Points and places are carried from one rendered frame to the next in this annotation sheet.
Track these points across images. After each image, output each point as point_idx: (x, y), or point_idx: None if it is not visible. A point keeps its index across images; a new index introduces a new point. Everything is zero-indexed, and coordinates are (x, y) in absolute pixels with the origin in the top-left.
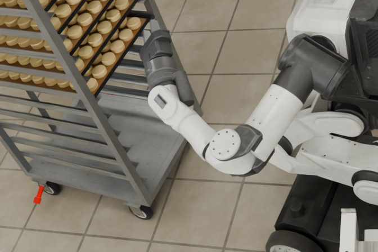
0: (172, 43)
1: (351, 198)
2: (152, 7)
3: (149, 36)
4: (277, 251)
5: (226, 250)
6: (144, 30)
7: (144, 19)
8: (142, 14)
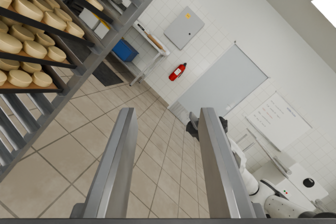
0: (48, 124)
1: None
2: (75, 86)
3: (274, 223)
4: None
5: None
6: (134, 113)
7: (55, 87)
8: (56, 82)
